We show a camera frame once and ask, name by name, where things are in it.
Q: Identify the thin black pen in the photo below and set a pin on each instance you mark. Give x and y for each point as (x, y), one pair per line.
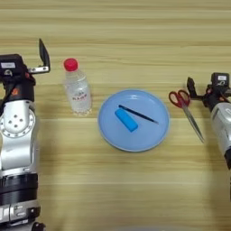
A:
(138, 114)

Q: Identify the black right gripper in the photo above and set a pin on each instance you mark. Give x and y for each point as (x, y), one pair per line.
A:
(214, 95)

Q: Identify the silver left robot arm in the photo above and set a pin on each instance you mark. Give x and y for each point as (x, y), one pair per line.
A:
(18, 144)

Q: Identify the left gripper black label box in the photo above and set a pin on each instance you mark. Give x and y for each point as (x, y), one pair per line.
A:
(10, 64)

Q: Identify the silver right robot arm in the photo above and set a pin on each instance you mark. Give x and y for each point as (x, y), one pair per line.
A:
(221, 126)

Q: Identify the blue rectangular eraser block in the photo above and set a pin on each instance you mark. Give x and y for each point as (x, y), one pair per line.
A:
(126, 119)

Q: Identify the clear red-capped water bottle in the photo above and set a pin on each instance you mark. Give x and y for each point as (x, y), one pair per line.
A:
(77, 90)

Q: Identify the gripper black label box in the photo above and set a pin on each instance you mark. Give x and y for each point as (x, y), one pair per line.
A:
(10, 64)
(220, 79)

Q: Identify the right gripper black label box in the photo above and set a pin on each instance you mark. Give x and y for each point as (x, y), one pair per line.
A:
(220, 79)

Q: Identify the light blue round plate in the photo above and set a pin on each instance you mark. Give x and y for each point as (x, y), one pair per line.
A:
(144, 135)

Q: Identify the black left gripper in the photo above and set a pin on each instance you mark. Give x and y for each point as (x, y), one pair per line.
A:
(22, 90)

